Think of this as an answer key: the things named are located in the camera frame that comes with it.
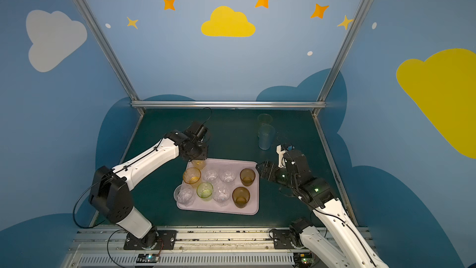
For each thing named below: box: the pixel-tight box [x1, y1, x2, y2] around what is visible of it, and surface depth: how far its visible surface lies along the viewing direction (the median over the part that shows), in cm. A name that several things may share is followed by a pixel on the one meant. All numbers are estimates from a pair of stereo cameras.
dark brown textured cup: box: [231, 186, 251, 209], surface depth 82 cm
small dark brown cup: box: [239, 167, 256, 187], surface depth 90 cm
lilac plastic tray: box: [174, 158, 260, 216], surface depth 86 cm
